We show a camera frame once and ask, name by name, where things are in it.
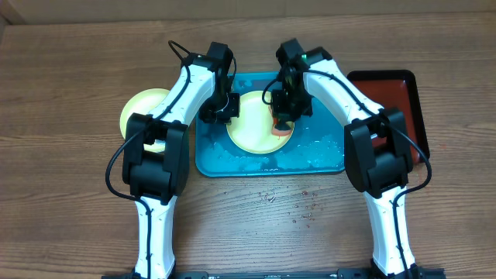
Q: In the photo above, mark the black red lacquer tray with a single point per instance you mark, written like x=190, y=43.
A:
x=395, y=89

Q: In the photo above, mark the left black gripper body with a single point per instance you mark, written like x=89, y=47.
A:
x=221, y=107

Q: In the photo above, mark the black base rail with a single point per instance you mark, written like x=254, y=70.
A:
x=342, y=273

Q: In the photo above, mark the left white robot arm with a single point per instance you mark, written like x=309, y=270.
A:
x=156, y=151

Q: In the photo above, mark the yellow-green plate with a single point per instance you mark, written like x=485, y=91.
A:
x=141, y=103
x=253, y=130

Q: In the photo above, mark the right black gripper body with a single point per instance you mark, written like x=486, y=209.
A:
x=289, y=115

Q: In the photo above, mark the orange black sponge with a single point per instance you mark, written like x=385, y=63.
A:
x=279, y=127

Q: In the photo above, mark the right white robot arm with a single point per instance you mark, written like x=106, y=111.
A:
x=377, y=149

